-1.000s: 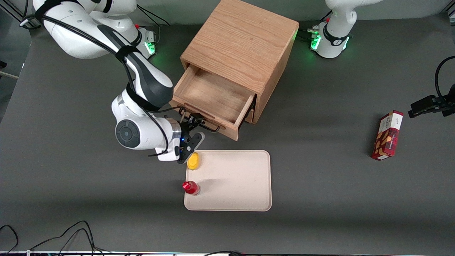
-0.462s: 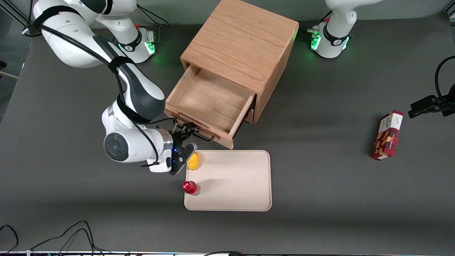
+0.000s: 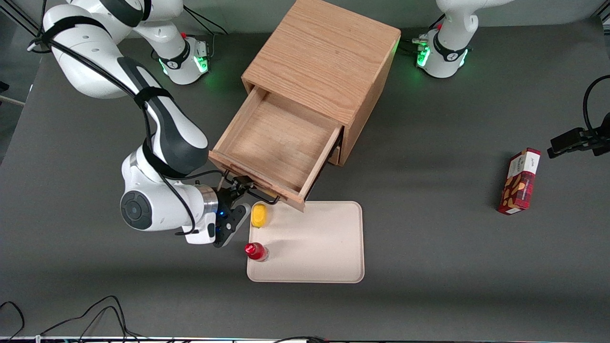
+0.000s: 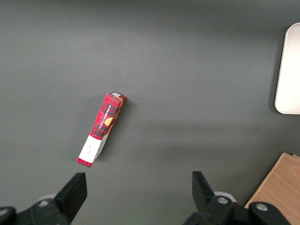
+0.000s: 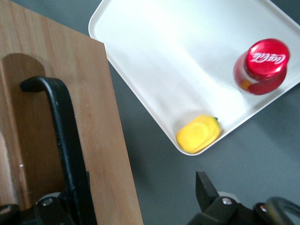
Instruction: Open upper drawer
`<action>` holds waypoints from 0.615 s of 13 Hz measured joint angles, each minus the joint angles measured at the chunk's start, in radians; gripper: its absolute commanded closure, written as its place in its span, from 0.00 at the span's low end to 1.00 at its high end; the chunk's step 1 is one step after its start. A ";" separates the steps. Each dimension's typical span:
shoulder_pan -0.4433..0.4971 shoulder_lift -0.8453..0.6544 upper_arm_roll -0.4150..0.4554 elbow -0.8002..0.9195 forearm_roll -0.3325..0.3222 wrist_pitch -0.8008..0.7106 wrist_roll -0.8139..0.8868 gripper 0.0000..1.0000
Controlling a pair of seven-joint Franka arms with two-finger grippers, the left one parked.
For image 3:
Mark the wooden drawer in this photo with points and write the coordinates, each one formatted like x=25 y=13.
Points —
x=279 y=143

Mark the red plastic bottle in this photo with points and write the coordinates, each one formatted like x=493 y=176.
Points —
x=255 y=251

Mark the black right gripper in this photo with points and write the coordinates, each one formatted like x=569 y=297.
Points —
x=227 y=196

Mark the wooden drawer cabinet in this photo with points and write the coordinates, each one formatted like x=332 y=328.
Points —
x=329 y=52

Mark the red plaid cookie box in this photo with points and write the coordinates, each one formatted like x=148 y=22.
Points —
x=519 y=183

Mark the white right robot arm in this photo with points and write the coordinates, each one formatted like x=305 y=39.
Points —
x=162 y=128

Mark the yellow plastic bottle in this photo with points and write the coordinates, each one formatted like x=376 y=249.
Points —
x=259 y=215

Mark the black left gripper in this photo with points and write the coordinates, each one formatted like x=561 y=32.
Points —
x=575 y=137

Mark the cream plastic tray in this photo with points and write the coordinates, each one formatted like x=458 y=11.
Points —
x=314 y=247

